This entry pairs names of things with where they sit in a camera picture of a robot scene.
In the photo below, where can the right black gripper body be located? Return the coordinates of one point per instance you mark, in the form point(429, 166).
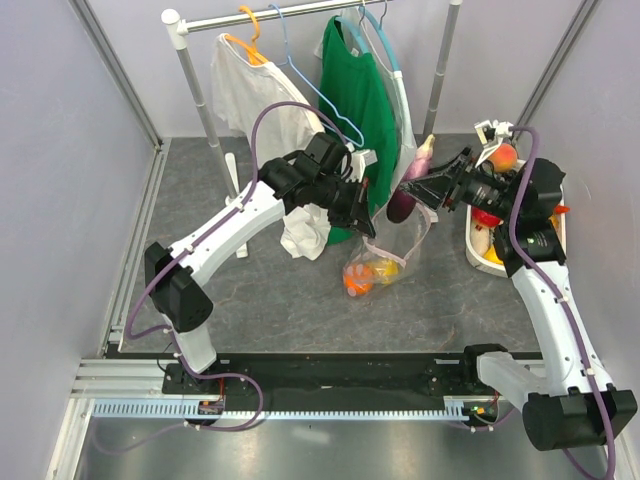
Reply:
point(482, 190)

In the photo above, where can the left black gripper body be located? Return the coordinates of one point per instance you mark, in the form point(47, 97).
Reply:
point(345, 206)

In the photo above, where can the red apple toy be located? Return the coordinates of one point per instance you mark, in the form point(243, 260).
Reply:
point(484, 218)

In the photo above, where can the peach toy fruit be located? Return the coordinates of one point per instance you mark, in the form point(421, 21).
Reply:
point(504, 158)

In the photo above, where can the clear pink-dotted zip bag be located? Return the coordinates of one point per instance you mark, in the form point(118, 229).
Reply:
point(402, 242)

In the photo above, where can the yellow pear toy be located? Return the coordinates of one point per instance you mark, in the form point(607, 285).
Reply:
point(492, 256)

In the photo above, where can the yellow squash toy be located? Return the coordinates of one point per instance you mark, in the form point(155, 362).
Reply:
point(386, 270)

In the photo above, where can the orange toy fruit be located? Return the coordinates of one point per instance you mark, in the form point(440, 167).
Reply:
point(358, 279)

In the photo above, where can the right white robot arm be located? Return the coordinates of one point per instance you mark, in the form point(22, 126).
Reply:
point(576, 403)

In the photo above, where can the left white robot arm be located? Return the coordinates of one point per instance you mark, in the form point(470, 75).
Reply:
point(319, 175)

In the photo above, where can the white tank top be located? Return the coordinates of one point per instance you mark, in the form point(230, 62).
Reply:
point(396, 94)

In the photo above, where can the white fruit basket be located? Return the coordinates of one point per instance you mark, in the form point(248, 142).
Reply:
point(479, 263)

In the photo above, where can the red chili pepper toy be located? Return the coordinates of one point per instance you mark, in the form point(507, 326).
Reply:
point(561, 209)

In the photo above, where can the green t-shirt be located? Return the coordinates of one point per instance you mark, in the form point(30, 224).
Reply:
point(355, 99)

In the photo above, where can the white t-shirt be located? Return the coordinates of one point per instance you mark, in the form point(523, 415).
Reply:
point(240, 93)

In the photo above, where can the teal padded hanger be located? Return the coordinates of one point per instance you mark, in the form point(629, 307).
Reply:
point(362, 33)

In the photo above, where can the orange hanger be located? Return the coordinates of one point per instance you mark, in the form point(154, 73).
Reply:
point(255, 58)

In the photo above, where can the silver clothes rack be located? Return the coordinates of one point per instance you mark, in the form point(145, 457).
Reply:
point(179, 28)

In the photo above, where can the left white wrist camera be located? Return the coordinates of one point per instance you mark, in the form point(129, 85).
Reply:
point(360, 160)

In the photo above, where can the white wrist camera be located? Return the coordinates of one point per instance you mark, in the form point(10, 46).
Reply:
point(360, 160)
point(492, 134)

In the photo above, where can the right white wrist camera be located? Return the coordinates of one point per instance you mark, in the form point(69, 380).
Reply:
point(492, 134)

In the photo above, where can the right aluminium frame post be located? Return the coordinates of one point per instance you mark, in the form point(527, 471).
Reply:
point(568, 40)

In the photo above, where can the aluminium frame post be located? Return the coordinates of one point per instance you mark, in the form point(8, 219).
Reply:
point(106, 51)
point(568, 40)

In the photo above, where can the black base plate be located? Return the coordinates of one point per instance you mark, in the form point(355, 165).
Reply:
point(332, 381)

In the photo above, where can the light blue wire hanger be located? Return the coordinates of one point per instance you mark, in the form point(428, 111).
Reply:
point(310, 85)

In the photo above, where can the slotted cable duct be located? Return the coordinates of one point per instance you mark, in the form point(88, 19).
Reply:
point(452, 410)

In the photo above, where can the left aluminium frame post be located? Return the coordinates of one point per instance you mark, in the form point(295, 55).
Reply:
point(106, 51)

